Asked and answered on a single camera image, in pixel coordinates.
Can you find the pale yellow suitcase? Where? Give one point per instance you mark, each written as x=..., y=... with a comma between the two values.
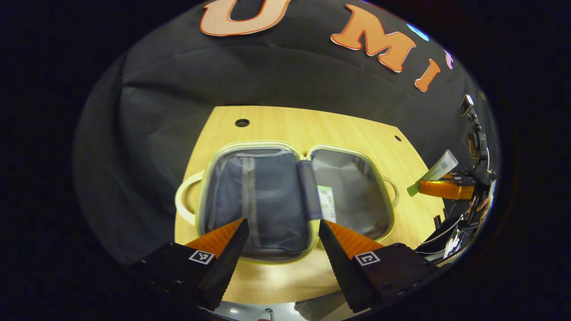
x=267, y=200

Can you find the green skin care sachet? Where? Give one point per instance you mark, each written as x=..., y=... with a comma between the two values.
x=326, y=203

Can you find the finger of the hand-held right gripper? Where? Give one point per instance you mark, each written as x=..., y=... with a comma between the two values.
x=441, y=189

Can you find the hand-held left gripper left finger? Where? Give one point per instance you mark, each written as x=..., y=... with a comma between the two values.
x=229, y=263

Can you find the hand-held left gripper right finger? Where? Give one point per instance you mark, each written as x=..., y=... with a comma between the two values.
x=341, y=267

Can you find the white green-capped cream tube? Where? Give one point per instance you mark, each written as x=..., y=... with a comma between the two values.
x=441, y=167

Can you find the black table clamp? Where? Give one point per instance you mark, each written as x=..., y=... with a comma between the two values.
x=437, y=221

